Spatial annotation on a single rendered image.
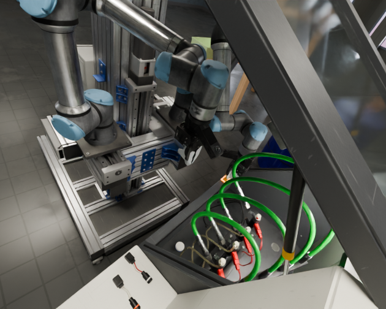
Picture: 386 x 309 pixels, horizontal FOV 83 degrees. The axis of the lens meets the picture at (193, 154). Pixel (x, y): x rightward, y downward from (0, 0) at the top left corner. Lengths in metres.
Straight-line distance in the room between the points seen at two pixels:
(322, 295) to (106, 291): 0.64
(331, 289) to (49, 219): 1.99
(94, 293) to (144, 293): 0.15
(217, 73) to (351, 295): 0.47
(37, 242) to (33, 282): 0.27
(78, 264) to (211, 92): 1.62
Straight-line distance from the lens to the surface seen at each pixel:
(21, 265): 2.01
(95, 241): 1.72
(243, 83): 3.21
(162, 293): 0.84
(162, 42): 0.74
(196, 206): 1.04
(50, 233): 2.06
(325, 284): 0.35
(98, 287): 0.84
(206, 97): 0.59
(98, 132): 1.06
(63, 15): 0.76
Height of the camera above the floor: 1.79
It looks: 42 degrees down
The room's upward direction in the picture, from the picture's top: 19 degrees clockwise
